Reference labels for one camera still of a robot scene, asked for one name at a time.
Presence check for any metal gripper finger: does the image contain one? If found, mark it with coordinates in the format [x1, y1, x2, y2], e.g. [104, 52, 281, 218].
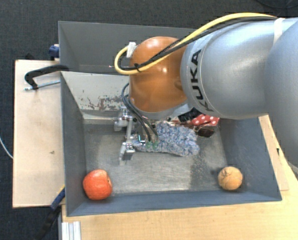
[118, 141, 136, 167]
[113, 107, 137, 132]

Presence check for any grey metal bin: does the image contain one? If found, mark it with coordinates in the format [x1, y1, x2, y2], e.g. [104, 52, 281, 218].
[58, 20, 282, 217]

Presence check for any orange-red apple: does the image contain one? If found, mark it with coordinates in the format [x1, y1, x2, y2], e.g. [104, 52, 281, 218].
[82, 168, 114, 201]

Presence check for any blue and white knitted cloth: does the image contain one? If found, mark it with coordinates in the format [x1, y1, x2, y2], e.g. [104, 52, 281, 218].
[133, 121, 201, 158]

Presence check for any dark brown rounded object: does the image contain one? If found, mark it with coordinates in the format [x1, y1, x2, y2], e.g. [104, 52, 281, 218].
[195, 127, 215, 138]

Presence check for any red white-dotted cloth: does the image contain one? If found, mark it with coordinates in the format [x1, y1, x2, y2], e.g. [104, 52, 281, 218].
[190, 113, 220, 127]

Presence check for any pale wood board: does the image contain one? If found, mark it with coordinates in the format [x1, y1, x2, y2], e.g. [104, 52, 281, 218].
[12, 59, 66, 209]

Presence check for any black cylinder on white bracket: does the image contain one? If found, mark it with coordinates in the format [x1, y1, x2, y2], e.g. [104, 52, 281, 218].
[165, 107, 202, 123]

